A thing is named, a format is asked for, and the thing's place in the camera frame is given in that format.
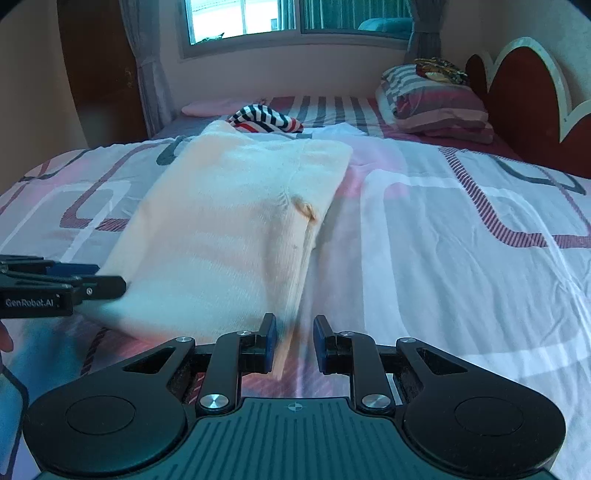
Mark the dark wooden door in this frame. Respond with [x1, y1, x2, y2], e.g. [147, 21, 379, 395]
[56, 0, 149, 151]

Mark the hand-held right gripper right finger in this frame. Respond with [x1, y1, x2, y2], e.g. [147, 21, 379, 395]
[312, 316, 468, 416]

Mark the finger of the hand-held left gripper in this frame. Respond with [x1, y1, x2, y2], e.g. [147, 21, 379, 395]
[0, 275, 127, 305]
[0, 255, 101, 278]

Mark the purple striped bed sheet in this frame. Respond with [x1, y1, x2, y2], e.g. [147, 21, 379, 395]
[148, 95, 525, 161]

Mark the pink white patterned blanket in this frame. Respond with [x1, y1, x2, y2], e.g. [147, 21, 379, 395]
[0, 134, 591, 480]

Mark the striped pillow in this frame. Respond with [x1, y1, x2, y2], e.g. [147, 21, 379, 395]
[374, 64, 496, 145]

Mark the blue cloth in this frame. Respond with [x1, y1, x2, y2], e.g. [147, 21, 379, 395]
[0, 356, 30, 464]

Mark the grey sheer curtain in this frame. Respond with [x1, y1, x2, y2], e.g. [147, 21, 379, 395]
[119, 0, 172, 138]
[404, 0, 445, 66]

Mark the cream knit sweater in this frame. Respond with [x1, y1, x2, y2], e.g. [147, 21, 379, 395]
[99, 119, 354, 346]

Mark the dark patterned cloth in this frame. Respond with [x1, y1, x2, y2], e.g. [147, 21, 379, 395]
[413, 56, 470, 85]

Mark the pink garment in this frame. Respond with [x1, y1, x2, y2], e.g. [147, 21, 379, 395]
[181, 97, 239, 116]

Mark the red white scalloped headboard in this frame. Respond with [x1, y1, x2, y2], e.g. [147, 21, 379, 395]
[464, 37, 591, 179]

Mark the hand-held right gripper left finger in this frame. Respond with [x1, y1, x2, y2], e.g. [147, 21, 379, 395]
[121, 313, 279, 417]

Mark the navy red white striped garment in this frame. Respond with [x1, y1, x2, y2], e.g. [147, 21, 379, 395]
[226, 104, 305, 135]

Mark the teal cloth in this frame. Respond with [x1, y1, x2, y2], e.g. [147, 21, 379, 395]
[357, 17, 413, 36]

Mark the sliding glass window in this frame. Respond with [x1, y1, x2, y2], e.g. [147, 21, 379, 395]
[178, 0, 414, 60]

